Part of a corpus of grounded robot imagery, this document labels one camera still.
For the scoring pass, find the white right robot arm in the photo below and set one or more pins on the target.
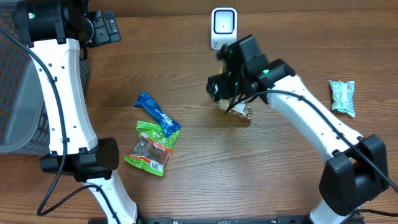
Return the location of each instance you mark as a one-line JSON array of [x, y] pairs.
[[355, 167]]

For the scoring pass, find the beige foil snack pouch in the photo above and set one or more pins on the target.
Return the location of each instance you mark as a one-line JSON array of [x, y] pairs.
[[242, 109]]

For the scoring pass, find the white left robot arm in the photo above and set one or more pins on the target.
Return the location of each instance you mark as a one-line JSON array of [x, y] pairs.
[[56, 35]]

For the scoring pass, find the white barcode scanner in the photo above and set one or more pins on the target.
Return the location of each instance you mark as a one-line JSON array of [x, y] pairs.
[[223, 27]]

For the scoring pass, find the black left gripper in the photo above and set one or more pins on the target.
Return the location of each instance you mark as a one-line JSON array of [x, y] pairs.
[[106, 33]]

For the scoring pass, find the grey plastic mesh basket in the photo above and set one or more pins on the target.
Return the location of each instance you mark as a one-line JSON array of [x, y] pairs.
[[24, 124]]

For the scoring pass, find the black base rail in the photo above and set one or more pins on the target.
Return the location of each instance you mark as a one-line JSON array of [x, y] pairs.
[[275, 220]]

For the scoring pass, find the blue snack bar wrapper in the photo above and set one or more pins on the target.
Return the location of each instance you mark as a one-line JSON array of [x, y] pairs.
[[168, 125]]

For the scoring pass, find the mint green snack packet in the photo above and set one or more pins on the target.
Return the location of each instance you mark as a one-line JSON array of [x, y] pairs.
[[342, 96]]

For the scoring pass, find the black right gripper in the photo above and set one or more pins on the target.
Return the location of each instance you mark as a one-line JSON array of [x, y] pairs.
[[217, 83]]

